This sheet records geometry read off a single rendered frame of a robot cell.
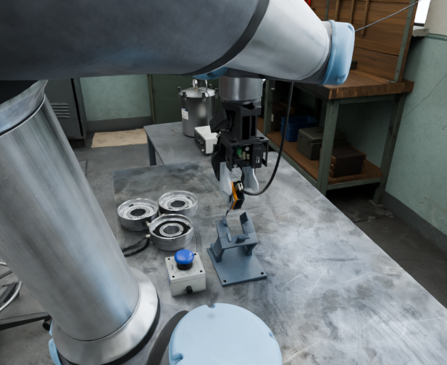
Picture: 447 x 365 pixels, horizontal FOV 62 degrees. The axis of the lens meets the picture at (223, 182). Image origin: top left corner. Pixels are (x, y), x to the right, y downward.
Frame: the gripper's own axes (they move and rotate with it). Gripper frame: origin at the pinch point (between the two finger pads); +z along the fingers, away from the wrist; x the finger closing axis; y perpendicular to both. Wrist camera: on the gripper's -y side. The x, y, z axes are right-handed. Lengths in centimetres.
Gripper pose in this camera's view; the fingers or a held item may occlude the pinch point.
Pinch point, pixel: (235, 193)
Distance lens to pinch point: 76.2
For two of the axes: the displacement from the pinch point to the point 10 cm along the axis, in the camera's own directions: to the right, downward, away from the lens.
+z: 0.0, 8.9, 4.6
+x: 9.6, -1.3, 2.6
